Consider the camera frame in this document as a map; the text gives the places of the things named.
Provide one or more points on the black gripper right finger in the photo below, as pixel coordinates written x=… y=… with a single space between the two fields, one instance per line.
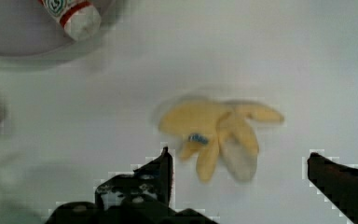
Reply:
x=337 y=182

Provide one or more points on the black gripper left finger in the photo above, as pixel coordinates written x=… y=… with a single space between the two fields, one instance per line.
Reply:
x=153 y=179

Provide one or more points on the yellow plush peeled banana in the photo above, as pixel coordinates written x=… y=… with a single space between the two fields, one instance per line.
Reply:
x=213 y=131

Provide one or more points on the red ketchup bottle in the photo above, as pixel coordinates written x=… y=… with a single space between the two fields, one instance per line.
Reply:
x=80 y=19

